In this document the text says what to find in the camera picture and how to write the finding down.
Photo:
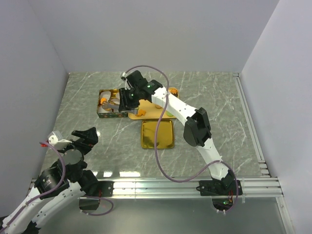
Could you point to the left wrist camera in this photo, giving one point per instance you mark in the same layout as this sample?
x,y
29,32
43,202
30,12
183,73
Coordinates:
x,y
56,139

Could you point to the aluminium rail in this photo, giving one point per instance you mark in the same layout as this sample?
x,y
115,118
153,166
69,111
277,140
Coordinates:
x,y
161,188

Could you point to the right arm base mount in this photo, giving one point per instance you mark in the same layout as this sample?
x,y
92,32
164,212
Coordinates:
x,y
223,199

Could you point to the gold tin lid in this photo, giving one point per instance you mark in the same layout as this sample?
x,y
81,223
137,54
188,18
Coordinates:
x,y
165,136

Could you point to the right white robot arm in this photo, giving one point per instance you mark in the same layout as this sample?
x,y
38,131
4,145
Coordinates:
x,y
197,129

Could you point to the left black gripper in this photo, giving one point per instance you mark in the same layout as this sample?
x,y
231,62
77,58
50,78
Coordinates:
x,y
88,138

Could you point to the green round cookie right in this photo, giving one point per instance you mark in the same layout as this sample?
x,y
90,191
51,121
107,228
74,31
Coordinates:
x,y
169,113

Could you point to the metal tongs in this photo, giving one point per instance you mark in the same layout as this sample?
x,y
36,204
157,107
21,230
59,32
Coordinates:
x,y
108,105

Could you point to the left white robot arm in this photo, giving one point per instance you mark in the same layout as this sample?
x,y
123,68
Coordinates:
x,y
65,180

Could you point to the green square cookie tin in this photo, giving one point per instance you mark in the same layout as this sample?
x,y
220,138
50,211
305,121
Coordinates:
x,y
112,96

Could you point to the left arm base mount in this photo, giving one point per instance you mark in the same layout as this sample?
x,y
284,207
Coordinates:
x,y
97,192

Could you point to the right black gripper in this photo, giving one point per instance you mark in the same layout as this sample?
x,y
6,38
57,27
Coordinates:
x,y
124,104

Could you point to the yellow serving tray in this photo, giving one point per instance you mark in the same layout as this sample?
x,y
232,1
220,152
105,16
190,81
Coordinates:
x,y
152,110

